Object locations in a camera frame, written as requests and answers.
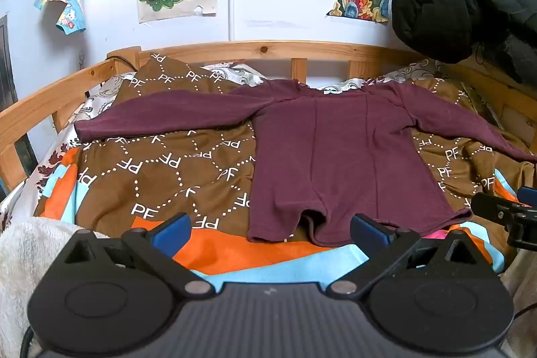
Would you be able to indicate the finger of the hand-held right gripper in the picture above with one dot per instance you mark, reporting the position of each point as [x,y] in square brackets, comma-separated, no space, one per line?
[491,206]
[527,196]

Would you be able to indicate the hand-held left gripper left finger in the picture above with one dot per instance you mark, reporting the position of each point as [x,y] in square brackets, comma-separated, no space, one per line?
[173,235]

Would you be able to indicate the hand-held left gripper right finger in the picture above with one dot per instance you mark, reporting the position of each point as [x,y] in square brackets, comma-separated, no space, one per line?
[368,235]

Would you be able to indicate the maroon long-sleeve shirt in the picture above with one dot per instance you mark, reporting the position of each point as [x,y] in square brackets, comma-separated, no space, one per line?
[335,156]

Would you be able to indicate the brown printed blanket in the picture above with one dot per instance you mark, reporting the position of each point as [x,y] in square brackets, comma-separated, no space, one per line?
[168,173]

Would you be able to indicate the white fluffy blanket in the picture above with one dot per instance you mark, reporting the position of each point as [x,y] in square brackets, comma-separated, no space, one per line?
[25,261]

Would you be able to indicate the white floral bed sheet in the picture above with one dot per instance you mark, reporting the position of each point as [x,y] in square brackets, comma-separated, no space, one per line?
[97,103]

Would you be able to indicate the dark door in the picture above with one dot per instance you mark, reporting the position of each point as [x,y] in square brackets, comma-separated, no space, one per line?
[8,89]

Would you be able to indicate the wooden bed frame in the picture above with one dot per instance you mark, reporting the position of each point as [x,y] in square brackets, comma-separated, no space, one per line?
[251,47]

